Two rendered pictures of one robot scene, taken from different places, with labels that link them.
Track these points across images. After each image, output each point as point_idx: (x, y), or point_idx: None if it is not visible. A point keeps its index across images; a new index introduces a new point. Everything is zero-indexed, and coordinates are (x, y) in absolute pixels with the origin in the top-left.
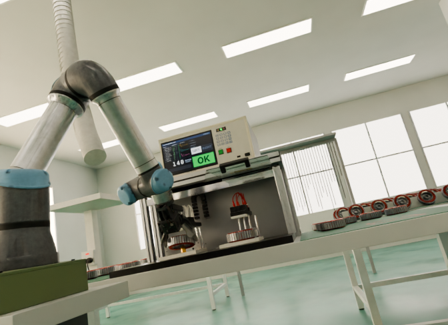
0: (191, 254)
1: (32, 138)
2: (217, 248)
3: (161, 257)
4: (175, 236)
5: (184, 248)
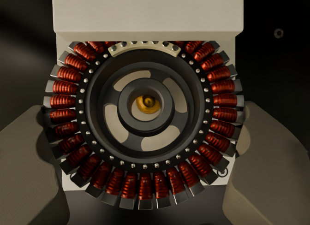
0: (211, 190)
1: None
2: (292, 77)
3: (76, 190)
4: (143, 200)
5: (158, 109)
